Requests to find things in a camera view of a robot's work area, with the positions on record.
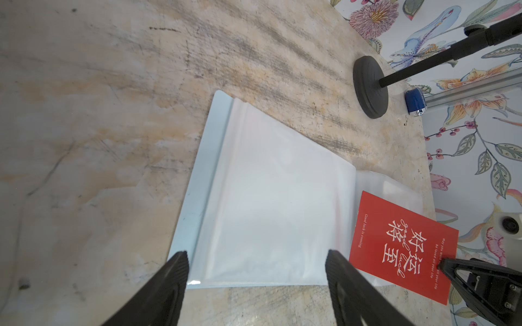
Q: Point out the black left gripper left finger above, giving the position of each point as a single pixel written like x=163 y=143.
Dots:
x=159 y=301

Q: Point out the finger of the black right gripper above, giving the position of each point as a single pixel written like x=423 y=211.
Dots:
x=492 y=291

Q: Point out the aluminium corner post right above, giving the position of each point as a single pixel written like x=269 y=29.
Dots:
x=500 y=83

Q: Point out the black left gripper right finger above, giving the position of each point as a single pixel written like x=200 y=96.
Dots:
x=355 y=301

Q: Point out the red card pink characters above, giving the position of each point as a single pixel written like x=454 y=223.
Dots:
x=402 y=247

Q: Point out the small blue cylinder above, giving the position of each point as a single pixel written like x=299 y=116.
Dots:
x=415 y=102

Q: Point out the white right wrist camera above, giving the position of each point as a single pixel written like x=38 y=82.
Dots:
x=508 y=225

